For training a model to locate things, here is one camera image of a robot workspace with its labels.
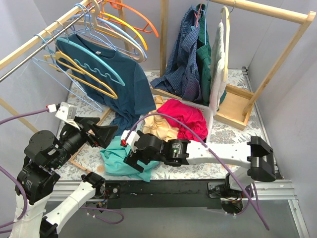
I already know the teal t shirt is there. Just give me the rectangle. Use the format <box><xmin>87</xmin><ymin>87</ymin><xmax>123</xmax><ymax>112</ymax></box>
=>
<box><xmin>99</xmin><ymin>137</ymin><xmax>159</xmax><ymax>183</ymax></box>

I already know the beige t shirt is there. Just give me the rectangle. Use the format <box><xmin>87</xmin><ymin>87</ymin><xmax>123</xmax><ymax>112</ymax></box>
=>
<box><xmin>142</xmin><ymin>95</ymin><xmax>180</xmax><ymax>142</ymax></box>

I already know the dark blue garment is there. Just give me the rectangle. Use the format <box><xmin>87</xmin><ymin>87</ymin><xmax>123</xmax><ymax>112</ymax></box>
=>
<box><xmin>56</xmin><ymin>34</ymin><xmax>156</xmax><ymax>135</ymax></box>

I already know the magenta garment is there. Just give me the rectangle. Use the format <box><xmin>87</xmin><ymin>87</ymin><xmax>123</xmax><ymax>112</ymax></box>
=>
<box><xmin>157</xmin><ymin>99</ymin><xmax>208</xmax><ymax>141</ymax></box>

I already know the thin light blue wire hanger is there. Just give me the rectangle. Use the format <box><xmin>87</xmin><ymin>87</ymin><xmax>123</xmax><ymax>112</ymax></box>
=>
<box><xmin>31</xmin><ymin>33</ymin><xmax>104</xmax><ymax>112</ymax></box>

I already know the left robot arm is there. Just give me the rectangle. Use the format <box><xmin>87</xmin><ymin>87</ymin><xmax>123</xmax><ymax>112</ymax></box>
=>
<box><xmin>10</xmin><ymin>117</ymin><xmax>118</xmax><ymax>238</ymax></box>

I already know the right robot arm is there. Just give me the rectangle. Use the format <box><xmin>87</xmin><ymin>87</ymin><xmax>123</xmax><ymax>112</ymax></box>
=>
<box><xmin>121</xmin><ymin>131</ymin><xmax>276</xmax><ymax>197</ymax></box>

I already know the blue plaid shirt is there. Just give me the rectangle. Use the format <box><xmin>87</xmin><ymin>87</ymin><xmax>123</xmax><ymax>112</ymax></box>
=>
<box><xmin>151</xmin><ymin>6</ymin><xmax>202</xmax><ymax>103</ymax></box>

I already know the yellow orange hanger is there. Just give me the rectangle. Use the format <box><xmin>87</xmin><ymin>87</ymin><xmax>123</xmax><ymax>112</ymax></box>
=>
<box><xmin>100</xmin><ymin>13</ymin><xmax>148</xmax><ymax>51</ymax></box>

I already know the floral table cloth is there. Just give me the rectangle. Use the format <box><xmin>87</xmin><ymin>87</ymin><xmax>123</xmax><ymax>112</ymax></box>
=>
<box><xmin>58</xmin><ymin>69</ymin><xmax>265</xmax><ymax>180</ymax></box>

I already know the black base bar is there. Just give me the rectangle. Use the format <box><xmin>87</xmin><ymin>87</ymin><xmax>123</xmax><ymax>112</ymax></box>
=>
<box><xmin>96</xmin><ymin>178</ymin><xmax>251</xmax><ymax>210</ymax></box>

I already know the white plastic basket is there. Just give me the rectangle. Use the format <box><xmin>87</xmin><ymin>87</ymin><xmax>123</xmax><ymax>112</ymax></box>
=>
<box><xmin>136</xmin><ymin>95</ymin><xmax>213</xmax><ymax>142</ymax></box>

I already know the metal rod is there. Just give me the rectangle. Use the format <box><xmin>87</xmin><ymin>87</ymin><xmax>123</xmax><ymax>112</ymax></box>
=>
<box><xmin>0</xmin><ymin>0</ymin><xmax>105</xmax><ymax>82</ymax></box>

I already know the white garment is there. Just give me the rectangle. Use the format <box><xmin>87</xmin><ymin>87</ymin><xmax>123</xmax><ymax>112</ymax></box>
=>
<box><xmin>209</xmin><ymin>22</ymin><xmax>227</xmax><ymax>116</ymax></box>

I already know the left wooden clothes rack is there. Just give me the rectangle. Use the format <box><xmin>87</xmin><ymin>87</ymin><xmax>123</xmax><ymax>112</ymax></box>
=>
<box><xmin>0</xmin><ymin>0</ymin><xmax>160</xmax><ymax>172</ymax></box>

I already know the wooden clothes rack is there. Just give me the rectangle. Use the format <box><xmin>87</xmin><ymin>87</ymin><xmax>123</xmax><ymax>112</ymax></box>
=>
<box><xmin>159</xmin><ymin>0</ymin><xmax>317</xmax><ymax>131</ymax></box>
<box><xmin>0</xmin><ymin>0</ymin><xmax>160</xmax><ymax>172</ymax></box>

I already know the right wooden clothes rack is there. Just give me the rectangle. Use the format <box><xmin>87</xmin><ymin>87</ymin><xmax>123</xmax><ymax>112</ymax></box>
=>
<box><xmin>159</xmin><ymin>0</ymin><xmax>317</xmax><ymax>131</ymax></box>

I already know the dark green garment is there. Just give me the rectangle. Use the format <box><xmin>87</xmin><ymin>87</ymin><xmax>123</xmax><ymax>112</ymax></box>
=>
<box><xmin>195</xmin><ymin>4</ymin><xmax>213</xmax><ymax>106</ymax></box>

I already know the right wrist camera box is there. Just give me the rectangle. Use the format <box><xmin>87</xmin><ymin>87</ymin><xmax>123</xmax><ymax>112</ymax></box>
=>
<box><xmin>121</xmin><ymin>130</ymin><xmax>140</xmax><ymax>153</ymax></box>

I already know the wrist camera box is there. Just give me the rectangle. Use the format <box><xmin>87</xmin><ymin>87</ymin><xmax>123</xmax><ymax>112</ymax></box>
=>
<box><xmin>46</xmin><ymin>102</ymin><xmax>80</xmax><ymax>129</ymax></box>
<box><xmin>121</xmin><ymin>130</ymin><xmax>140</xmax><ymax>153</ymax></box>

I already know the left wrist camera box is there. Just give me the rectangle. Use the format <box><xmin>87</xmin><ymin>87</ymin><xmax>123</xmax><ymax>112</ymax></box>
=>
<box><xmin>46</xmin><ymin>102</ymin><xmax>80</xmax><ymax>129</ymax></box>

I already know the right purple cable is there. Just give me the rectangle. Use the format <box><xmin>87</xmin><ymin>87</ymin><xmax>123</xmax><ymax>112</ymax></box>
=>
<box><xmin>123</xmin><ymin>113</ymin><xmax>270</xmax><ymax>231</ymax></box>

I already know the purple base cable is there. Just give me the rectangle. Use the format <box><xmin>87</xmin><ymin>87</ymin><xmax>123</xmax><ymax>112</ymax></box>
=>
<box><xmin>81</xmin><ymin>207</ymin><xmax>124</xmax><ymax>225</ymax></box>

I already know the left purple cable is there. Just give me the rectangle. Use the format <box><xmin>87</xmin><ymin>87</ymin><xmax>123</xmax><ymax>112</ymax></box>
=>
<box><xmin>0</xmin><ymin>108</ymin><xmax>50</xmax><ymax>234</ymax></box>

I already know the aluminium frame rail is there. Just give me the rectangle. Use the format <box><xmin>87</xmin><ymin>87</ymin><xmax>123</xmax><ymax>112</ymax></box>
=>
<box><xmin>49</xmin><ymin>66</ymin><xmax>309</xmax><ymax>238</ymax></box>

